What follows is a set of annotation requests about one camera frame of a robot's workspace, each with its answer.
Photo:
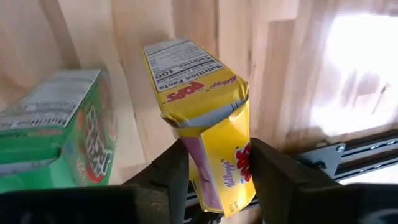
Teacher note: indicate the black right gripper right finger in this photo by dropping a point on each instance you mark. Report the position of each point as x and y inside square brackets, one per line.
[298, 193]

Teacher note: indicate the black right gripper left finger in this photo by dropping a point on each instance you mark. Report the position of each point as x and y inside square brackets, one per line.
[93, 205]

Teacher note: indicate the green Apple Jacks cereal box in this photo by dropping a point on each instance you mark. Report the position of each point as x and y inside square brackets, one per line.
[46, 140]

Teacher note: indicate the yellow Corn Pops cereal box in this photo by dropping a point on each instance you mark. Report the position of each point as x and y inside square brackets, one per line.
[202, 102]

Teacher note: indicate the aluminium frame rail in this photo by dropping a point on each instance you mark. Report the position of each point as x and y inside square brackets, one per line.
[367, 155]

